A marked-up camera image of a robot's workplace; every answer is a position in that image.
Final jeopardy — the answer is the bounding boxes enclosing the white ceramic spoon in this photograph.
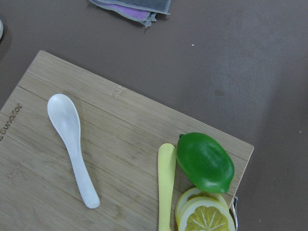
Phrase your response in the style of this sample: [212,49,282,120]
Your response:
[47,93,100,209]

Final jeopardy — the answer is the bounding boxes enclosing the bamboo cutting board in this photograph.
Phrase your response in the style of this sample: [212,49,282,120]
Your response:
[0,51,254,231]

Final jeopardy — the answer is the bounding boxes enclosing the yellow plastic knife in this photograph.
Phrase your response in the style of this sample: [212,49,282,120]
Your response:
[158,143,176,231]

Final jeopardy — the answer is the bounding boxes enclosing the green lime toy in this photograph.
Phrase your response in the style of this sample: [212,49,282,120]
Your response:
[176,132,235,193]

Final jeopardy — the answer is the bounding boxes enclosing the stacked lemon slices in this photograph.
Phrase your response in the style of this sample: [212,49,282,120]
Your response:
[175,187,236,231]

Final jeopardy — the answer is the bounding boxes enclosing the grey folded cloth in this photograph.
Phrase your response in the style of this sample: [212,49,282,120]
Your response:
[98,0,171,27]

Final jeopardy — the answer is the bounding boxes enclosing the purple cloth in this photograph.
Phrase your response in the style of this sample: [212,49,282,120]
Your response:
[90,0,150,22]

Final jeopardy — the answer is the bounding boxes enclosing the cream rabbit tray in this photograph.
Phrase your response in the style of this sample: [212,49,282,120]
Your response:
[0,20,4,41]

